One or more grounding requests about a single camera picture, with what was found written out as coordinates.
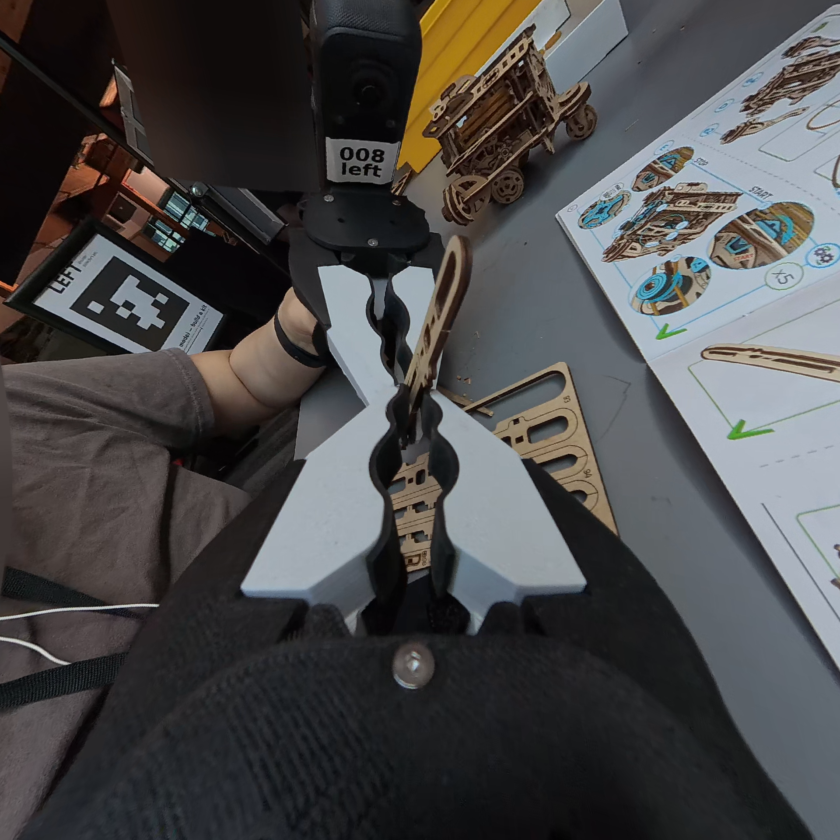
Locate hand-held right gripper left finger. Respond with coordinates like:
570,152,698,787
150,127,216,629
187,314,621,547
241,386,403,636

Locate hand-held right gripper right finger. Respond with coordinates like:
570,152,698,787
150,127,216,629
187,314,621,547
420,387,587,636

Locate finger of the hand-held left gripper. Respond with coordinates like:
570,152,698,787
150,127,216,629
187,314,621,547
382,261,441,388
317,264,413,409

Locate slotted wooden model strip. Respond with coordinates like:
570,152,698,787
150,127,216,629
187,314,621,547
397,234,473,454

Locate plywood parts sheet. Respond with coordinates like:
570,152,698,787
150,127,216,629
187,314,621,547
392,361,619,573

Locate person's left forearm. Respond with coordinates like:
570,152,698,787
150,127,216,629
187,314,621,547
187,328,329,437

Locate assembled wooden model vehicle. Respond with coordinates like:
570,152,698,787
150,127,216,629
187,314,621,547
422,25,598,224

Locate person's left hand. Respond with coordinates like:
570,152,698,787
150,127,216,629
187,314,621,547
276,287,329,355

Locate stacked yellow plastic bins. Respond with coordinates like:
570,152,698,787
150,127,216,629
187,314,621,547
394,0,552,178

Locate thin wooden stick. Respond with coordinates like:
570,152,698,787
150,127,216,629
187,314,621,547
436,387,494,417

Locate dark flat panel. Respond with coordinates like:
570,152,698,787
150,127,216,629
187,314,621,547
105,0,322,191

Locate black framed marker sign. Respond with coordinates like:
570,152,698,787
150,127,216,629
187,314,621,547
3,217,227,358

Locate white cardboard tray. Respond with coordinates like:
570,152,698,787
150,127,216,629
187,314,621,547
525,0,627,60

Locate illustrated instruction booklet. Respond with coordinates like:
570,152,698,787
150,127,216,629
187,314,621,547
556,7,840,670

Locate grey metal rail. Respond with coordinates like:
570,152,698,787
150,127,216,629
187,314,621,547
187,182,290,245

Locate thin white cable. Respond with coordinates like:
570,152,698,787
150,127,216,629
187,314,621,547
0,602,161,665

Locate black strap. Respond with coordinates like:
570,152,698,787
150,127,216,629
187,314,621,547
0,567,145,621
0,650,129,711

